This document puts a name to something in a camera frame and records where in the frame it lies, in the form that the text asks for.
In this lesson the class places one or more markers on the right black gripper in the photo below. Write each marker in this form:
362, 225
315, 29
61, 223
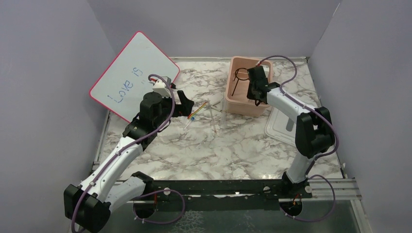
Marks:
249, 95

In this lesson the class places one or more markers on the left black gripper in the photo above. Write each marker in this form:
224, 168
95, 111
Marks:
186, 106

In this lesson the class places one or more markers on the glass thermometer rod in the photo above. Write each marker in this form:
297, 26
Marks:
212, 117

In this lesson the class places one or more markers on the clay pipe triangle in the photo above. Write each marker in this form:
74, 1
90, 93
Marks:
216, 102

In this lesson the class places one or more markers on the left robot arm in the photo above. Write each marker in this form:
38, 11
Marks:
89, 205

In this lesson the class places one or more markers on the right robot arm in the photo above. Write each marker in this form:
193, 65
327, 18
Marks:
313, 132

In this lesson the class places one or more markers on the blue capped test tube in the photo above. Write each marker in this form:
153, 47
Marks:
190, 120

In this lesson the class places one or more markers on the pink plastic bin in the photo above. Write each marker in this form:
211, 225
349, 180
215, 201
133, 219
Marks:
237, 86

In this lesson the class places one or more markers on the white plastic bin lid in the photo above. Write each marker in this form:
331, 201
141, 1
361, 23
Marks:
280, 127

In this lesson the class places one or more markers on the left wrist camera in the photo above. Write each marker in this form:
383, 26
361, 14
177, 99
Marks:
161, 88

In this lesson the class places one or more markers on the white board with pink frame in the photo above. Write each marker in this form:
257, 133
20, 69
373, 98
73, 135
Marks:
124, 83

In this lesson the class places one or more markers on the black metal base rail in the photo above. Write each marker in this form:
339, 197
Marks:
217, 195

